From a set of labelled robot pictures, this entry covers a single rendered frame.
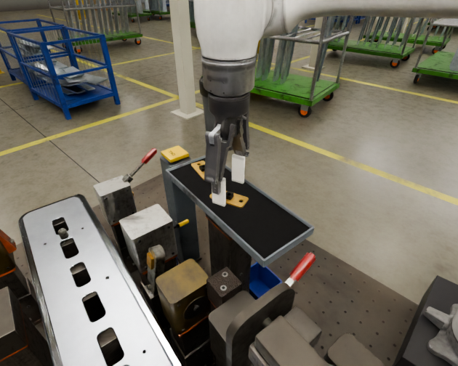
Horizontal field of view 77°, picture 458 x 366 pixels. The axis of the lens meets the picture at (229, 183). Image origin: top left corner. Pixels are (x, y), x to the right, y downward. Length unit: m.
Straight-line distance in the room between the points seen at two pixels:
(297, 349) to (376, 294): 0.75
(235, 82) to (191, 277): 0.38
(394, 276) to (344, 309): 1.17
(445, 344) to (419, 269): 1.40
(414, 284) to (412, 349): 1.30
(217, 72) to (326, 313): 0.81
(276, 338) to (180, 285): 0.24
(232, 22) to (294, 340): 0.43
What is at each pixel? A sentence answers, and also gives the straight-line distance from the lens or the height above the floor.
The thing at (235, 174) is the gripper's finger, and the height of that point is 1.20.
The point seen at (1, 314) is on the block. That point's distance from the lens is 0.76.
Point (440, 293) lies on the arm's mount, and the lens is 1.10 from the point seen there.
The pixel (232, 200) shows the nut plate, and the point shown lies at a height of 1.16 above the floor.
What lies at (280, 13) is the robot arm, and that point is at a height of 1.52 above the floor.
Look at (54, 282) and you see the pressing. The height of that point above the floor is 1.00.
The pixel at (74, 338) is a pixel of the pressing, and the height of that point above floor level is 1.00.
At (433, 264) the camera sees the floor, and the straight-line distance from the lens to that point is 2.42.
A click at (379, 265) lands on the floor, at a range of 2.23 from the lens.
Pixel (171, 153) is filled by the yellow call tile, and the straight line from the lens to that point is 0.83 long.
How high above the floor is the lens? 1.57
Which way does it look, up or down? 36 degrees down
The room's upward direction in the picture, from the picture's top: straight up
